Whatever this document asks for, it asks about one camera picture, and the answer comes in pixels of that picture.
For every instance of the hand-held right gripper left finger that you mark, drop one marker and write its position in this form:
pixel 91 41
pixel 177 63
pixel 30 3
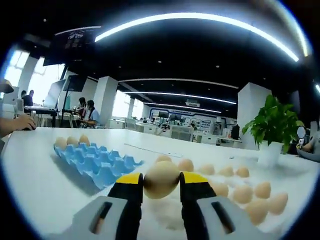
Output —
pixel 130 212

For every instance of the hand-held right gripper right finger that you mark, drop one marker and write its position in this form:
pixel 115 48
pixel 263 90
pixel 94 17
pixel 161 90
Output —
pixel 195 212

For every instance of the single beige egg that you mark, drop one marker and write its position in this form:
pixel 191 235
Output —
pixel 60 142
pixel 72 141
pixel 84 139
pixel 162 180

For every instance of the cluster of beige eggs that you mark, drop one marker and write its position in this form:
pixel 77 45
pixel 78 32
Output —
pixel 242 195

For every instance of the blue egg tray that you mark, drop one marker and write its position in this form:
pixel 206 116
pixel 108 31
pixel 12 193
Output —
pixel 95 167

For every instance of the white foam egg holder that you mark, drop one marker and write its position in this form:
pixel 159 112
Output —
pixel 230 180

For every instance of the black desk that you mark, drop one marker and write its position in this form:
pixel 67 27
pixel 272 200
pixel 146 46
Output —
pixel 42 109

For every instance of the tilted monitor on stand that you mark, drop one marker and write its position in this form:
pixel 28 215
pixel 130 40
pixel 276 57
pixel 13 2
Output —
pixel 55 95

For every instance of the black monitor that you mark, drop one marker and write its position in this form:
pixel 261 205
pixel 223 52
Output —
pixel 75 82

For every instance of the large dark display screen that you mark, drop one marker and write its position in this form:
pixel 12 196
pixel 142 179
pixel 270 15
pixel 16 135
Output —
pixel 72 45

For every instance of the row of white office desks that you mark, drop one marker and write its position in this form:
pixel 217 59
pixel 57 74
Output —
pixel 175 130

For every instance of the white table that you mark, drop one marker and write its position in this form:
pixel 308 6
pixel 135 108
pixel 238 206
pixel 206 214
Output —
pixel 37 175

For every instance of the thin ceiling light strip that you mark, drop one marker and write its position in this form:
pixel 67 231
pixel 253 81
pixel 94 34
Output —
pixel 180 94
pixel 187 105

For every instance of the ceiling air conditioner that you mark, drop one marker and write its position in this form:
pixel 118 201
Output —
pixel 193 102

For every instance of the green plant in white pot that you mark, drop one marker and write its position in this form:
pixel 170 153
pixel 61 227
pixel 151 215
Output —
pixel 272 120

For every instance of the long ceiling light strip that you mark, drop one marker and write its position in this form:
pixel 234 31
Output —
pixel 200 17

